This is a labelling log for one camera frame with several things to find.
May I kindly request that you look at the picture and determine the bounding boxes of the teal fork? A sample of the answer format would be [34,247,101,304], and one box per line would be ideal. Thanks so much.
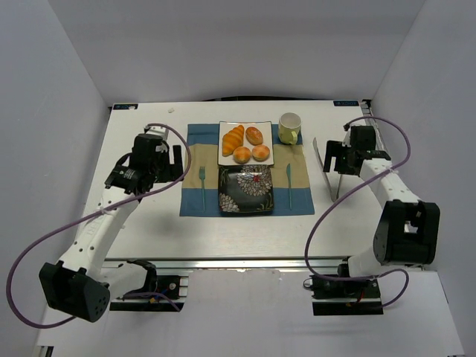
[199,166,206,212]

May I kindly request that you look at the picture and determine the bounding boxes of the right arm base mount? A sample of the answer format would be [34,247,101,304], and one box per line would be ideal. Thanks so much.
[303,257,383,316]

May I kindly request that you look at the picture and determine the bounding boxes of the blue label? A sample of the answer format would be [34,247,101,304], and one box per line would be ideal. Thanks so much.
[112,103,138,111]
[333,100,360,107]

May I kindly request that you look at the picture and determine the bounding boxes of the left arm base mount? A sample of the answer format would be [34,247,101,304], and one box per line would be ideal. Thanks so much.
[109,260,186,312]

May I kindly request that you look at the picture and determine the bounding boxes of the black floral square plate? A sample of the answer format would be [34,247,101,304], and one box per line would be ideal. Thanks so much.
[218,164,274,215]

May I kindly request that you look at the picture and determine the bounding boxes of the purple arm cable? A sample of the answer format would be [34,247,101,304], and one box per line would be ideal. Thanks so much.
[303,115,412,309]
[6,122,193,329]

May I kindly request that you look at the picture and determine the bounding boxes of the pale yellow mug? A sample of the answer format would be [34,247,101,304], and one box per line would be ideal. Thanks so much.
[278,112,301,145]

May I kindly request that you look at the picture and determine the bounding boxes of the aluminium table frame rail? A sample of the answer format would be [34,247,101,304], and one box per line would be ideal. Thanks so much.
[103,257,343,269]

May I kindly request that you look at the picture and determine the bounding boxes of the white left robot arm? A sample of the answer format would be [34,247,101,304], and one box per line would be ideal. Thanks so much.
[39,126,183,323]

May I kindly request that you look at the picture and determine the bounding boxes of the orange croissant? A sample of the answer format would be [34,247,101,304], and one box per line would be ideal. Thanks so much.
[222,125,245,157]

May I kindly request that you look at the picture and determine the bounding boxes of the blue and beige placemat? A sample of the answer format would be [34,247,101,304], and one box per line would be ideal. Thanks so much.
[180,123,315,216]

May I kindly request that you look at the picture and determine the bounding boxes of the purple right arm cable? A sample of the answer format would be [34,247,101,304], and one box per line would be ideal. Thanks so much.
[303,115,412,309]

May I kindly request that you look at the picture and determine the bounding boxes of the blue label right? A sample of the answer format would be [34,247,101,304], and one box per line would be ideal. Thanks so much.
[333,100,360,107]

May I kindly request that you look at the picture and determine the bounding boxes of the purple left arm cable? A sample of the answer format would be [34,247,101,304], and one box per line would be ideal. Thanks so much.
[6,122,193,329]

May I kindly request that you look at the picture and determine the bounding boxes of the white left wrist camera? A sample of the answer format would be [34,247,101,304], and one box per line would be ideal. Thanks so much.
[144,126,169,141]

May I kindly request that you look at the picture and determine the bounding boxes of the teal knife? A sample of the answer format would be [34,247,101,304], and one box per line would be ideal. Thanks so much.
[286,164,292,210]

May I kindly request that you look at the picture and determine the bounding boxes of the blue label left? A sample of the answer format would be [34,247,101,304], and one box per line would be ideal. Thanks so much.
[112,103,138,111]

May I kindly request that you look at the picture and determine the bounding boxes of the oval bread roll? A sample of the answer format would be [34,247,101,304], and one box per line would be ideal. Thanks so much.
[245,126,263,146]

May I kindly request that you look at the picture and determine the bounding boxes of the round bread roll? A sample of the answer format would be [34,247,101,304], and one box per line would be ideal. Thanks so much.
[233,147,251,164]
[252,144,271,162]

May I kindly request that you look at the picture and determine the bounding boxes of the metal tongs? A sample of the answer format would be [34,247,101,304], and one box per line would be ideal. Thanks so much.
[312,138,343,202]

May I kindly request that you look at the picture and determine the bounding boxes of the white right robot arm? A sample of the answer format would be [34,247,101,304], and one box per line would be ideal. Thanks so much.
[322,126,440,278]

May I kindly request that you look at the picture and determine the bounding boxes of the white square plate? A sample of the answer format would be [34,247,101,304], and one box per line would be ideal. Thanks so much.
[218,121,274,166]

